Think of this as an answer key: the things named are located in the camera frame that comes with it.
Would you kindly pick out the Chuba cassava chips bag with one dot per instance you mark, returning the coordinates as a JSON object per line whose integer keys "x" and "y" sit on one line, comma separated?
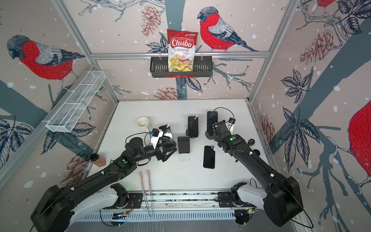
{"x": 181, "y": 50}

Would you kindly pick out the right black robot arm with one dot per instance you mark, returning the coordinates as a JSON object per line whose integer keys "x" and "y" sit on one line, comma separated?
{"x": 279, "y": 196}

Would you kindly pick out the large black reflective phone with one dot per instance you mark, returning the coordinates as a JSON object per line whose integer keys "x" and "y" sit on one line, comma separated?
{"x": 167, "y": 137}

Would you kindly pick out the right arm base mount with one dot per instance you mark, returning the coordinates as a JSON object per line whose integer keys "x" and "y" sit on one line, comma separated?
{"x": 228, "y": 199}

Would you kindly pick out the black wire wall basket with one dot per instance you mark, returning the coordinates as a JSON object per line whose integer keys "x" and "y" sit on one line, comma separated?
{"x": 202, "y": 68}

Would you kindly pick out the left pink chopstick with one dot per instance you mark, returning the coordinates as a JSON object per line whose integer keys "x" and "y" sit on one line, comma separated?
{"x": 143, "y": 191}

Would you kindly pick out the aluminium front rail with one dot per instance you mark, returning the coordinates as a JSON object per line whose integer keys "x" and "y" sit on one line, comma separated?
{"x": 179, "y": 200}

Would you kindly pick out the grey round base stand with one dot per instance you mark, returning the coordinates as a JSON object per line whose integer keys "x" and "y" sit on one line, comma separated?
{"x": 210, "y": 135}

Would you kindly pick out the right pink chopstick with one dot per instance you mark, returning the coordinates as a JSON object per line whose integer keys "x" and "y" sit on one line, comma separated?
{"x": 150, "y": 194}

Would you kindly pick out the white wire mesh shelf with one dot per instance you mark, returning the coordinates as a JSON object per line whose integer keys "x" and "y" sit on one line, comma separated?
{"x": 78, "y": 99}

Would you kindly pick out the purple-edged black phone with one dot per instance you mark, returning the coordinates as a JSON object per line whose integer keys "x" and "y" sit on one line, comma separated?
{"x": 193, "y": 126}

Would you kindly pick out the white ceramic mug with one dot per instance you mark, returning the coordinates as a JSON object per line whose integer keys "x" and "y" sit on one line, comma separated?
{"x": 142, "y": 124}

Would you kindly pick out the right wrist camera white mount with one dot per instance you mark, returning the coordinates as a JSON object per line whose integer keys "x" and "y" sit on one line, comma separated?
{"x": 230, "y": 124}

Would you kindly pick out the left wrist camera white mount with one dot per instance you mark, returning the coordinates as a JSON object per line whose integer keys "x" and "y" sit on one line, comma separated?
{"x": 156, "y": 134}

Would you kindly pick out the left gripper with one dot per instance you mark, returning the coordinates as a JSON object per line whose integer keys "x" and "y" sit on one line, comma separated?
{"x": 161, "y": 156}

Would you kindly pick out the pink chopstick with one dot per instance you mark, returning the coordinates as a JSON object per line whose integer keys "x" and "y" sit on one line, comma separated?
{"x": 150, "y": 194}
{"x": 143, "y": 191}

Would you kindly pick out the tall black phone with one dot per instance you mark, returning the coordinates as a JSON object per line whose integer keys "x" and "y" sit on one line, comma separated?
{"x": 212, "y": 117}

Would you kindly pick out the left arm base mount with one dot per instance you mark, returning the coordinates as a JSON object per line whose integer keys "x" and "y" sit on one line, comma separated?
{"x": 132, "y": 200}

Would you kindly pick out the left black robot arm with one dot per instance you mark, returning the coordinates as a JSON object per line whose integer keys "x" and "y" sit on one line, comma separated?
{"x": 47, "y": 218}

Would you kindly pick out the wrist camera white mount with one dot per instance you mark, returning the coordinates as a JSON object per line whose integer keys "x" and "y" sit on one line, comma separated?
{"x": 230, "y": 124}
{"x": 156, "y": 134}

